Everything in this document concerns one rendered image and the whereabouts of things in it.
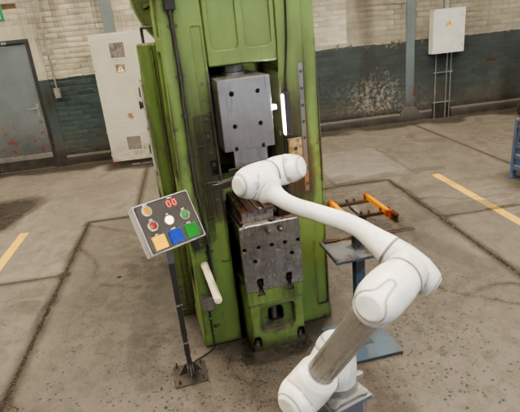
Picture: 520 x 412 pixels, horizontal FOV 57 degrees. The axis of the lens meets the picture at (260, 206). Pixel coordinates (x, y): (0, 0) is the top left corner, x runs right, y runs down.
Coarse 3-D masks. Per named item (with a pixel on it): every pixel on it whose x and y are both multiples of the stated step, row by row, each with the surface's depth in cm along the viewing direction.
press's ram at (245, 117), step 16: (224, 80) 258; (240, 80) 261; (256, 80) 263; (224, 96) 261; (240, 96) 264; (256, 96) 266; (224, 112) 264; (240, 112) 266; (256, 112) 269; (224, 128) 267; (240, 128) 269; (256, 128) 272; (272, 128) 274; (224, 144) 270; (240, 144) 272; (256, 144) 275; (272, 144) 278
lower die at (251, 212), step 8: (232, 192) 324; (232, 200) 309; (240, 200) 305; (248, 200) 304; (240, 208) 294; (248, 208) 290; (256, 208) 288; (264, 208) 289; (272, 208) 291; (240, 216) 288; (248, 216) 288; (256, 216) 290; (264, 216) 291; (272, 216) 293
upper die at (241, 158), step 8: (224, 152) 302; (232, 152) 276; (240, 152) 274; (248, 152) 275; (256, 152) 276; (264, 152) 278; (232, 160) 280; (240, 160) 275; (248, 160) 277; (256, 160) 278
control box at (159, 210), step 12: (180, 192) 267; (144, 204) 254; (156, 204) 257; (168, 204) 261; (180, 204) 265; (192, 204) 269; (132, 216) 251; (144, 216) 252; (156, 216) 255; (180, 216) 263; (192, 216) 267; (144, 228) 250; (156, 228) 253; (168, 228) 257; (144, 240) 250; (168, 240) 255; (192, 240) 267; (156, 252) 250
